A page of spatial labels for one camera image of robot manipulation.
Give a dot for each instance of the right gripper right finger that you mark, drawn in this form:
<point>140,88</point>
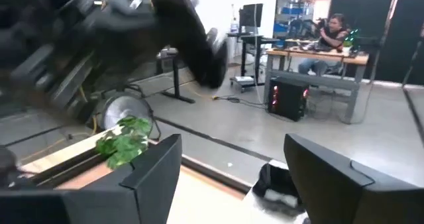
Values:
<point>331,191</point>

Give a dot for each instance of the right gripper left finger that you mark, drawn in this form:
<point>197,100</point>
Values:
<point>139,197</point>

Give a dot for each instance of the black wavy square mini plate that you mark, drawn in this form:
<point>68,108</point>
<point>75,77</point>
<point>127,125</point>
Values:
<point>278,184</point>

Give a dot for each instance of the black robot arm on bench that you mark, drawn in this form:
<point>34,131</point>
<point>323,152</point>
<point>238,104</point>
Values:
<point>304,23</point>

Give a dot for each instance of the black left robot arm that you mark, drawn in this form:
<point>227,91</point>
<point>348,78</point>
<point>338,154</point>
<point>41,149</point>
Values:
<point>33,18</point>

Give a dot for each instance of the clear water bottle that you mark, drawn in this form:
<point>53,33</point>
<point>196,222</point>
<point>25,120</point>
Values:
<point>234,25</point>

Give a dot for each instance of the green artificial plant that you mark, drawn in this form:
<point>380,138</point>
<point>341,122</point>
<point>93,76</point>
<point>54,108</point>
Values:
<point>127,142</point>

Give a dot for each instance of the black monitor on stand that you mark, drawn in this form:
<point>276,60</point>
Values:
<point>250,15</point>

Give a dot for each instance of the black small desk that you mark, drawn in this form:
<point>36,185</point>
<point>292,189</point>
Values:
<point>251,38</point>

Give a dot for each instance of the black floor fan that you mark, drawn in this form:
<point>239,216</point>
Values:
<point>126,109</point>

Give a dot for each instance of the computer tower blue lights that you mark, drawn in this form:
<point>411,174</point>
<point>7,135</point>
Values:
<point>286,99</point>

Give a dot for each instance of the blue storage shelving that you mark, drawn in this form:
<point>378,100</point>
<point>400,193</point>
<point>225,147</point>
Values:
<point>291,15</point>

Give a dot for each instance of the wooden top workbench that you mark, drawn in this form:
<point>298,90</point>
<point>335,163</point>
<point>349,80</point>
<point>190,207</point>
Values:
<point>318,55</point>

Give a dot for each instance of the person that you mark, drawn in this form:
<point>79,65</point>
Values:
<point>333,32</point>

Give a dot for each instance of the small potted plant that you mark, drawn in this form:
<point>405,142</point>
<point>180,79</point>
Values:
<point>348,41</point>

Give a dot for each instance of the black pedestal stand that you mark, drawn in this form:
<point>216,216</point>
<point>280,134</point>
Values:
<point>176,75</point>

